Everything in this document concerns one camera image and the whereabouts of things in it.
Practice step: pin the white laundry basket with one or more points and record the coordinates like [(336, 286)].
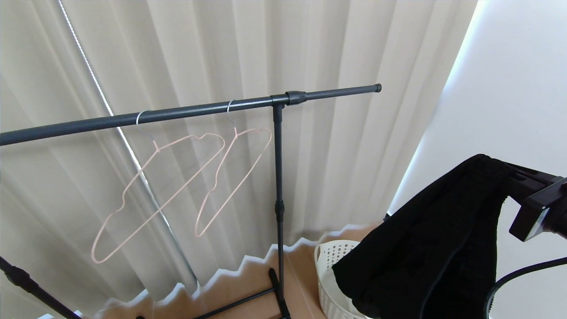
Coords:
[(330, 266)]

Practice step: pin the beige curtain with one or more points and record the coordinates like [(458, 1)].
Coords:
[(332, 44)]

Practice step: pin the black shorts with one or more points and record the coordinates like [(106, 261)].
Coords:
[(421, 243)]

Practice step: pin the black clothes rack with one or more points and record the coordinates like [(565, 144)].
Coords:
[(177, 113)]

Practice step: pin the pink clothes hanger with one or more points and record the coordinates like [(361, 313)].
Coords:
[(156, 147), (235, 133)]

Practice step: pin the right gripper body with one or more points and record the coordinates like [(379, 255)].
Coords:
[(538, 212)]

